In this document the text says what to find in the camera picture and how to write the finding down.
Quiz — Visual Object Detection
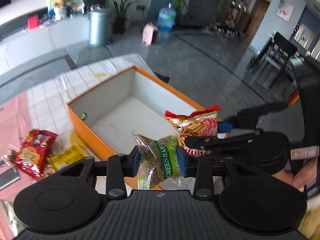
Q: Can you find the wall picture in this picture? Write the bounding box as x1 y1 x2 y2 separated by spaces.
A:
276 0 295 23

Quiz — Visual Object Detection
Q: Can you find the orange cardboard box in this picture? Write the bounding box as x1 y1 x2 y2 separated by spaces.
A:
65 65 221 190

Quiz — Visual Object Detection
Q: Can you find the pink small heater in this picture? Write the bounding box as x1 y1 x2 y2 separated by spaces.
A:
142 23 159 46

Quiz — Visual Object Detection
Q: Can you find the silver trash bin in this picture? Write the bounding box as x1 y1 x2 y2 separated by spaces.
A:
88 8 113 46

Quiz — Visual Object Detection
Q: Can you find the person right hand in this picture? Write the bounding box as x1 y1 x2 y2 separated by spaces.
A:
273 159 317 192

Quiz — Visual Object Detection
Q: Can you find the potted green plant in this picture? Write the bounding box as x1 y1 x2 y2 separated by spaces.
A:
111 0 139 34

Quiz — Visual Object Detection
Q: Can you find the red snack bag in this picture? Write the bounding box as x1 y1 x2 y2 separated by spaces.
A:
14 129 57 180

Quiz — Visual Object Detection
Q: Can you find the yellow snack bag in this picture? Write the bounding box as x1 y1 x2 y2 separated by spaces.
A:
47 144 88 171

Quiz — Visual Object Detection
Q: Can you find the orange fries snack bag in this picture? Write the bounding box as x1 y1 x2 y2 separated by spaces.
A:
164 105 221 156

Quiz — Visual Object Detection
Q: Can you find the green raisin bag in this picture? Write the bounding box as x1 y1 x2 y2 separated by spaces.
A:
134 133 181 190

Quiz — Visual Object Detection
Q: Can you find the clear peanut snack bag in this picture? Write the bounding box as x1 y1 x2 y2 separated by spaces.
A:
42 164 56 178

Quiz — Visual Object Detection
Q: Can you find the blue water jug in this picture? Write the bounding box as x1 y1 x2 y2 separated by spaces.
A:
157 3 176 33

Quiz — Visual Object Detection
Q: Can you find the black dining chair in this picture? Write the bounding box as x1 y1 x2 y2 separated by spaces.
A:
247 31 298 89

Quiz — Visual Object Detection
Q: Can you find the red box on console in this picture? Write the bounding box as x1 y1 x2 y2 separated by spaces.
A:
27 14 39 30

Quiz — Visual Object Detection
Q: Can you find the pink checkered tablecloth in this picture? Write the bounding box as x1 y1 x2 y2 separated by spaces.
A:
0 52 161 240

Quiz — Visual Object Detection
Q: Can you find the dark cabinet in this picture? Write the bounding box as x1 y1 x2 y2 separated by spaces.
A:
176 0 221 27

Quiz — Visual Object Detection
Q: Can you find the white tv console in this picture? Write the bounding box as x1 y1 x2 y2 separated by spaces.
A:
1 15 89 69

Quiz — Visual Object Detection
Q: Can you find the teddy bear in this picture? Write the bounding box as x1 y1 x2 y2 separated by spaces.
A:
49 0 69 8

